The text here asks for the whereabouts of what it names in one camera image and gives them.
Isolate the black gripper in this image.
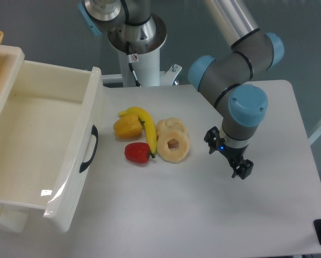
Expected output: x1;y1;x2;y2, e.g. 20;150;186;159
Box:
204;126;254;180

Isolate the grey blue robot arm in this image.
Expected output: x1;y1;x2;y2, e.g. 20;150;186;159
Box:
78;1;284;179

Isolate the front glazed donut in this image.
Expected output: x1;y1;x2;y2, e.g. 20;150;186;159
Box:
157;130;190;163

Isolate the glazed donut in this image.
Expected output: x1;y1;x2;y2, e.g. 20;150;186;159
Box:
157;130;190;163
156;118;188;136

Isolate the rear glazed donut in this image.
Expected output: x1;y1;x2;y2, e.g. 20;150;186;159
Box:
156;118;188;136

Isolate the yellow banana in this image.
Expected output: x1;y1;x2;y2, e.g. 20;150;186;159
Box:
118;106;158;154

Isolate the red bell pepper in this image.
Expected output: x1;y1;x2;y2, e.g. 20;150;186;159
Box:
124;142;155;163

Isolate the orange bell pepper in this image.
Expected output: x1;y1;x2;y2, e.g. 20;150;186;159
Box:
113;113;142;139

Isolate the white open drawer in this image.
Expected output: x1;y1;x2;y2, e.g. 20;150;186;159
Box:
0;61;103;232

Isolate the white drawer cabinet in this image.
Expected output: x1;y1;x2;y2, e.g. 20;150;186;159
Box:
0;45;28;233

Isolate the black drawer handle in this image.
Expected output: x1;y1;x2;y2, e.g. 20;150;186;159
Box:
79;125;99;173

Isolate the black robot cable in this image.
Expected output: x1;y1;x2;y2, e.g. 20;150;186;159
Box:
125;40;142;88

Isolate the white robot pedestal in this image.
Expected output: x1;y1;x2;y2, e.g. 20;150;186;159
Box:
108;14;182;87

